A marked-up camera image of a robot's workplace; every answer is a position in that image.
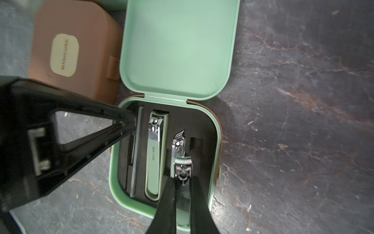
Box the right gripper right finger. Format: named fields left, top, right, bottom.
left=190, top=176, right=220, bottom=234

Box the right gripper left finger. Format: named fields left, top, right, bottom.
left=146, top=177, right=176, bottom=234

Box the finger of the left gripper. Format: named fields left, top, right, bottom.
left=1, top=76, right=137, bottom=129
left=29, top=122, right=136, bottom=196

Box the brown case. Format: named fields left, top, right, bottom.
left=28, top=1, right=123, bottom=104

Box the small green nail clipper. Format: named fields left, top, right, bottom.
left=171, top=130, right=186, bottom=164

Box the nail file green case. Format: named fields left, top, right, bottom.
left=130, top=106, right=144, bottom=198

